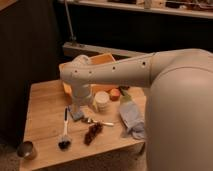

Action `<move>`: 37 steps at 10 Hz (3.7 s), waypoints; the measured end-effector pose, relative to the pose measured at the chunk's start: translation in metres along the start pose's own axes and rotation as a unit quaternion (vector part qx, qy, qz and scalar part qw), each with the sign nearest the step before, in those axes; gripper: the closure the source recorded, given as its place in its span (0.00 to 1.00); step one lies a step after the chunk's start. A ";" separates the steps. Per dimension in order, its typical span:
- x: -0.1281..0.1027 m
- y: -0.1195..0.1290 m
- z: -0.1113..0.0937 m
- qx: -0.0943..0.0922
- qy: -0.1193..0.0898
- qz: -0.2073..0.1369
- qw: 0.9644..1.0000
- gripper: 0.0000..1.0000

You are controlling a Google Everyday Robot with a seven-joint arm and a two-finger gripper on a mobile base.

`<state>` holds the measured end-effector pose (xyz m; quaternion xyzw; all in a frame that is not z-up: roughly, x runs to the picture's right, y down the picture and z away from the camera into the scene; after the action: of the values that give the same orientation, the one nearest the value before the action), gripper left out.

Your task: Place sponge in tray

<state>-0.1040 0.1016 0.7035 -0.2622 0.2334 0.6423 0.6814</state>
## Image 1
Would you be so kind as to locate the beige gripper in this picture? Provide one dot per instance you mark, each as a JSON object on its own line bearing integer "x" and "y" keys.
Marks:
{"x": 81, "y": 96}

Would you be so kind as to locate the blue crumpled cloth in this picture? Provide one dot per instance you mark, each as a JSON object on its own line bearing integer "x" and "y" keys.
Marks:
{"x": 132, "y": 119}

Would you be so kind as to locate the orange wooden tray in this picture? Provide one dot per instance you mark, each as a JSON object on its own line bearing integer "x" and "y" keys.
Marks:
{"x": 93, "y": 60}

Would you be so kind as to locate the small orange cup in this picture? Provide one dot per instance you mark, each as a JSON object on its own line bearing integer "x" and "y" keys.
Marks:
{"x": 114, "y": 94}

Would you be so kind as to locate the brown dried grape bunch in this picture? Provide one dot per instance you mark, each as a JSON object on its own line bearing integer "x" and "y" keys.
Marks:
{"x": 94, "y": 130}

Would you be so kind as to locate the metal pole stand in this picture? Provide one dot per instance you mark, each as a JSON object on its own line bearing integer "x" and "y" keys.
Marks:
{"x": 72, "y": 36}

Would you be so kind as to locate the metal spoon utensil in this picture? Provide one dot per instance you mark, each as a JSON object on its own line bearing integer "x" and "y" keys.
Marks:
{"x": 89, "y": 120}

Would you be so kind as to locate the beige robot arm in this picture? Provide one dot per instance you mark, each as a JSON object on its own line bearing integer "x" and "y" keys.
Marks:
{"x": 179, "y": 108}

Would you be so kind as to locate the white plastic cup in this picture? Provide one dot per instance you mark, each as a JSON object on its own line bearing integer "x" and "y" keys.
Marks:
{"x": 102, "y": 100}

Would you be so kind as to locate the green bottle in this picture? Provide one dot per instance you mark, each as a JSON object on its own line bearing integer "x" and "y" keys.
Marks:
{"x": 125, "y": 96}

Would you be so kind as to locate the blue sponge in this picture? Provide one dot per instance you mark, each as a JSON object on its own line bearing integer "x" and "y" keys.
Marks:
{"x": 75, "y": 114}

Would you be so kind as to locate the silver metal can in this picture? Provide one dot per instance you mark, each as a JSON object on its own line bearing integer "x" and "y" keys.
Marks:
{"x": 27, "y": 150}

